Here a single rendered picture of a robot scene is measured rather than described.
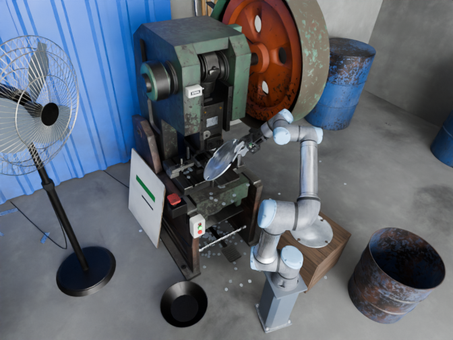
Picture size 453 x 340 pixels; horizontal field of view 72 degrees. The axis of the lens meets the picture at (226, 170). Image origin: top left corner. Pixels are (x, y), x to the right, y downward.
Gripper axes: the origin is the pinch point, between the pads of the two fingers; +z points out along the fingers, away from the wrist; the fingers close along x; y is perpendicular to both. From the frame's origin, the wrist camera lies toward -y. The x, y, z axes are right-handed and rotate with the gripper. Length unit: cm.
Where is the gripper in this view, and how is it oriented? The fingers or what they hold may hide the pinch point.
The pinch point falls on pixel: (236, 151)
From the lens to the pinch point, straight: 167.9
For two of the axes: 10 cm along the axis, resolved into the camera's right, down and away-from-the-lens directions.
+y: -0.7, 6.5, -7.5
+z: -7.0, 5.1, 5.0
